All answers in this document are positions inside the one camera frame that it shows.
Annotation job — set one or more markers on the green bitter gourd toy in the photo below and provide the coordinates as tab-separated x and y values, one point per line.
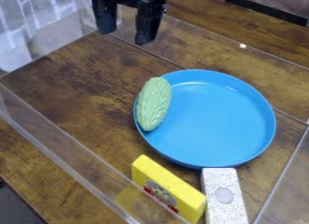
153	103

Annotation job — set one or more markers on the clear acrylic enclosure wall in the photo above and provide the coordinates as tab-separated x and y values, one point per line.
70	133

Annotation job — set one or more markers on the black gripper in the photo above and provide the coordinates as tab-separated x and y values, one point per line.
147	19

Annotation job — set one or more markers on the yellow sponge block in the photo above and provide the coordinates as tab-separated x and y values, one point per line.
183	199

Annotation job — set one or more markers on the white speckled block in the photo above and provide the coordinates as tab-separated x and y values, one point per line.
225	206

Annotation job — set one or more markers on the blue round tray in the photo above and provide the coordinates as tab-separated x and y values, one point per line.
219	123

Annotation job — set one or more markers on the white curtain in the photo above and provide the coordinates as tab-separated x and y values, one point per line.
37	26

